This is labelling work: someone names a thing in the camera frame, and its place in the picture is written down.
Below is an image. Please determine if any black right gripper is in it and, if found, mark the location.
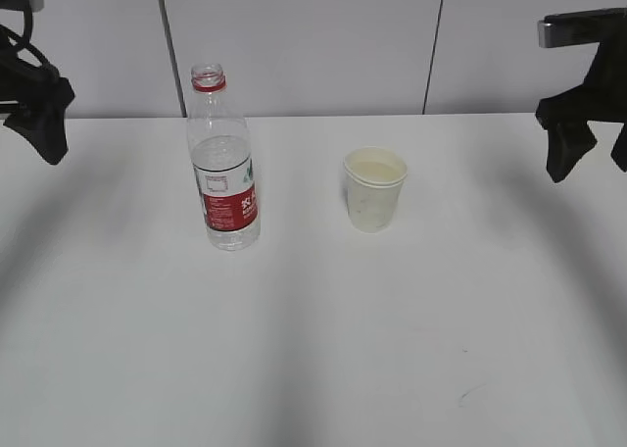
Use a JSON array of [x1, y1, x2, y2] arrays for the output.
[[536, 34, 627, 183]]

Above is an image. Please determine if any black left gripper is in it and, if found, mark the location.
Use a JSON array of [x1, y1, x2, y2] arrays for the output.
[[1, 49, 74, 165]]

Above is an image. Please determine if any white paper cup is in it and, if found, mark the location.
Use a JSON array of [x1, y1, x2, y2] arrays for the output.
[[343, 147, 408, 233]]

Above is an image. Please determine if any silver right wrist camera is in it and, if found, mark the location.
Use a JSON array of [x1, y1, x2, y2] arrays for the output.
[[538, 7, 626, 49]]

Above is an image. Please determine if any clear plastic water bottle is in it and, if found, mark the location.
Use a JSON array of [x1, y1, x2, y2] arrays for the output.
[[187, 64, 261, 251]]

